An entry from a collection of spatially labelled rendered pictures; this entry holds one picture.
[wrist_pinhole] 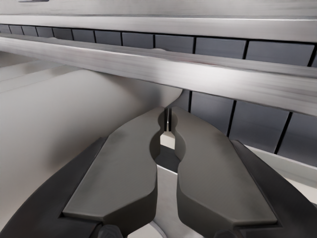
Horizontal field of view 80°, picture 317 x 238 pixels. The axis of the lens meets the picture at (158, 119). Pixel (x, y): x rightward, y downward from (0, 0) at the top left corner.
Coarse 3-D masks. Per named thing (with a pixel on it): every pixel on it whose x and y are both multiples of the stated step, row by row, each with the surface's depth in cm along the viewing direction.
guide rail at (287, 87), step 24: (0, 48) 15; (24, 48) 13; (48, 48) 12; (72, 48) 11; (96, 48) 10; (120, 48) 10; (120, 72) 9; (144, 72) 9; (168, 72) 8; (192, 72) 7; (216, 72) 7; (240, 72) 6; (264, 72) 6; (288, 72) 6; (312, 72) 6; (240, 96) 7; (264, 96) 6; (288, 96) 6; (312, 96) 6
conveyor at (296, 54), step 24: (0, 24) 31; (144, 48) 18; (168, 48) 16; (192, 48) 15; (216, 48) 14; (240, 48) 13; (264, 48) 13; (288, 48) 12; (312, 48) 11; (192, 96) 17; (216, 96) 16; (216, 120) 17; (240, 120) 16; (264, 120) 15; (288, 120) 14; (312, 120) 13; (264, 144) 15; (288, 144) 14; (312, 144) 14
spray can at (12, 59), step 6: (0, 54) 18; (6, 54) 18; (12, 54) 19; (0, 60) 18; (6, 60) 18; (12, 60) 19; (18, 60) 19; (24, 60) 19; (30, 60) 20; (0, 66) 18; (6, 66) 18
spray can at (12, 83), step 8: (40, 72) 14; (48, 72) 14; (56, 72) 14; (64, 72) 14; (8, 80) 12; (16, 80) 12; (24, 80) 12; (32, 80) 12; (40, 80) 13; (0, 88) 11; (8, 88) 11
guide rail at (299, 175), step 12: (168, 132) 17; (168, 144) 16; (264, 156) 14; (276, 168) 13; (288, 168) 13; (300, 168) 13; (288, 180) 12; (300, 180) 12; (312, 180) 12; (312, 192) 11
